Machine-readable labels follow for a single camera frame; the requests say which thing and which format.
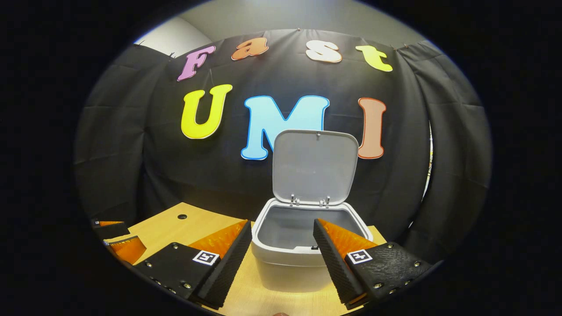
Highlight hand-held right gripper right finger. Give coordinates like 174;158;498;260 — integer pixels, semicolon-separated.
313;218;435;310

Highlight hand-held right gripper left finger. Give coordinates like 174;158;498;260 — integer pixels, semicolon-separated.
132;220;253;310

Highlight grey desktop garbage bin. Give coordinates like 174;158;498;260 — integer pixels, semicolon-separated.
251;129;374;293

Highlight wooden desktop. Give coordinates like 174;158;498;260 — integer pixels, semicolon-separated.
125;202;387;316

